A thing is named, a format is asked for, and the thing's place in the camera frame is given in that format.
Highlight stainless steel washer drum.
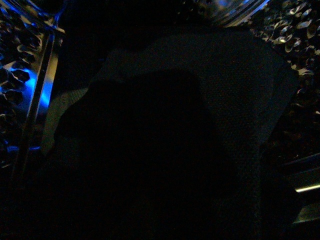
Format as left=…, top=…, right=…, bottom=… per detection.
left=0, top=0, right=305, bottom=220

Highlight dark navy garment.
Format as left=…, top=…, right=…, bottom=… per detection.
left=0, top=24, right=301, bottom=240

